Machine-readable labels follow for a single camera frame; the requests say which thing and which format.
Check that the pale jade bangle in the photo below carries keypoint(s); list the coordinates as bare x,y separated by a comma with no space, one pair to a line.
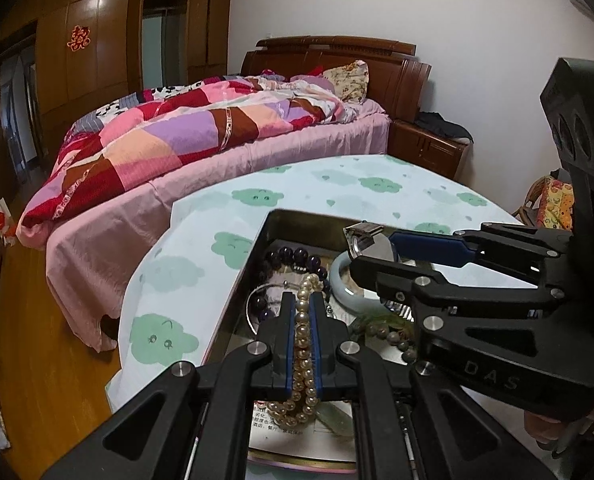
334,280

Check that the thin silver bangle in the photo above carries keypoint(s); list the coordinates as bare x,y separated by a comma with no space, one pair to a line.
248,305

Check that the red cloth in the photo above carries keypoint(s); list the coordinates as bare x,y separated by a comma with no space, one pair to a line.
318,70

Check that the red and white paper bag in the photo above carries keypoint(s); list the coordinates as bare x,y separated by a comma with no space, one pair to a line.
2,220

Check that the metal tin box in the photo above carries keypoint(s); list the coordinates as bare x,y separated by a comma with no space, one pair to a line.
237,320

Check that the red paper decoration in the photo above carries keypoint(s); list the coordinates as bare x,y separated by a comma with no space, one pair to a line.
79,39

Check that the mottled green jade bangle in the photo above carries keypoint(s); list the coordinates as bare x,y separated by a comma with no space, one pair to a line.
377,317

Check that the wooden wardrobe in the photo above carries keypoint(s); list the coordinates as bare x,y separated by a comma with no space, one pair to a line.
107,35

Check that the wooden headboard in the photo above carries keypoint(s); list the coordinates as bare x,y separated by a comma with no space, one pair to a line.
392,75

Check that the frosted glass door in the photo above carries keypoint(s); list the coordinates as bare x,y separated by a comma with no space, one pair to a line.
159,45

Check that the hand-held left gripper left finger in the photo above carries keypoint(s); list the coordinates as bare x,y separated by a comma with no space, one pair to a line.
288,350

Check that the bed with pink sheet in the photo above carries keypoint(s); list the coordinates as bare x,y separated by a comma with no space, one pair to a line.
127,220

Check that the yellow patterned bag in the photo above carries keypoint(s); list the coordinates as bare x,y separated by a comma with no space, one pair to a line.
557,205

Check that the wicker chair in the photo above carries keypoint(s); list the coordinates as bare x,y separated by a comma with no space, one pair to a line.
529,207

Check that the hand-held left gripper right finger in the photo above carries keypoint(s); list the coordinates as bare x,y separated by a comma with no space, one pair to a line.
316,350

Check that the silver wristwatch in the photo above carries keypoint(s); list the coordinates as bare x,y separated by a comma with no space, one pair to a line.
372,245

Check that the floral pillow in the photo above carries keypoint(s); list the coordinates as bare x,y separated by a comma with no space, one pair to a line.
349,80

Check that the person's right hand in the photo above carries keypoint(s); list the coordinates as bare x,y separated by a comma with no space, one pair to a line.
539,425

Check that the dark clothes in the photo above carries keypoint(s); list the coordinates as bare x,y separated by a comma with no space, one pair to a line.
442,122

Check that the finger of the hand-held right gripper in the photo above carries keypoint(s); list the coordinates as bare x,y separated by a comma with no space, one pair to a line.
392,275
427,250

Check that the wooden nightstand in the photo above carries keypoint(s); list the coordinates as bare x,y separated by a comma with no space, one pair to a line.
427,147

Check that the patchwork quilt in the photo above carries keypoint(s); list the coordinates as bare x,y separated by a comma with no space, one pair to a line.
177,130

